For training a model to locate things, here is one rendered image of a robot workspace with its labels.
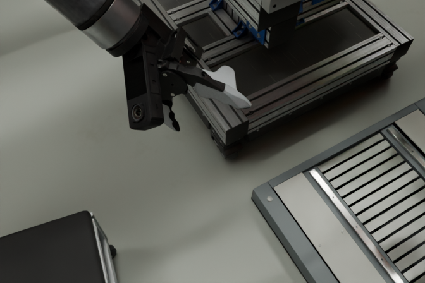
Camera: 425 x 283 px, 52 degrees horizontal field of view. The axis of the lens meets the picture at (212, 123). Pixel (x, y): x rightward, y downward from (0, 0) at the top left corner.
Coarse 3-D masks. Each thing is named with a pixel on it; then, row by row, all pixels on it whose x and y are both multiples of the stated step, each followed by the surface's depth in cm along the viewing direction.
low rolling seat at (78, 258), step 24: (72, 216) 114; (0, 240) 110; (24, 240) 110; (48, 240) 110; (72, 240) 110; (96, 240) 114; (0, 264) 107; (24, 264) 107; (48, 264) 107; (72, 264) 107; (96, 264) 107
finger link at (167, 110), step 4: (164, 100) 66; (168, 100) 66; (172, 100) 72; (164, 104) 66; (168, 104) 66; (172, 104) 67; (164, 108) 66; (168, 108) 66; (164, 112) 67; (168, 112) 67; (172, 112) 69; (164, 116) 68; (168, 116) 68; (172, 116) 69; (164, 120) 69; (168, 120) 69; (172, 120) 69; (168, 124) 70; (172, 124) 70; (176, 124) 71; (172, 128) 71; (176, 128) 71
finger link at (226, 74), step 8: (208, 72) 63; (216, 72) 63; (224, 72) 64; (232, 72) 64; (224, 80) 63; (232, 80) 63; (200, 88) 61; (208, 88) 61; (232, 88) 62; (200, 96) 62; (208, 96) 62; (216, 96) 62; (224, 96) 61; (232, 96) 61; (240, 96) 62; (232, 104) 62; (240, 104) 63; (248, 104) 63
